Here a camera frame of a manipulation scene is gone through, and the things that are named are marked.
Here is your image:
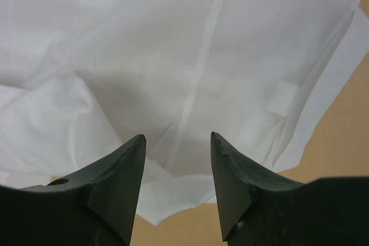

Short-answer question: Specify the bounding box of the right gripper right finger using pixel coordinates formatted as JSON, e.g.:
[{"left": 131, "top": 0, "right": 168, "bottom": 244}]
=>
[{"left": 210, "top": 132, "right": 368, "bottom": 245}]

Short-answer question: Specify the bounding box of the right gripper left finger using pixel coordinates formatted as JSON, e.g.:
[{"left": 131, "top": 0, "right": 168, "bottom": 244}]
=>
[{"left": 1, "top": 135, "right": 146, "bottom": 245}]

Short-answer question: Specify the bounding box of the white long sleeve shirt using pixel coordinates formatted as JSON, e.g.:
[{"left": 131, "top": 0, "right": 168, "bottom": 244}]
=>
[{"left": 1, "top": 0, "right": 368, "bottom": 224}]

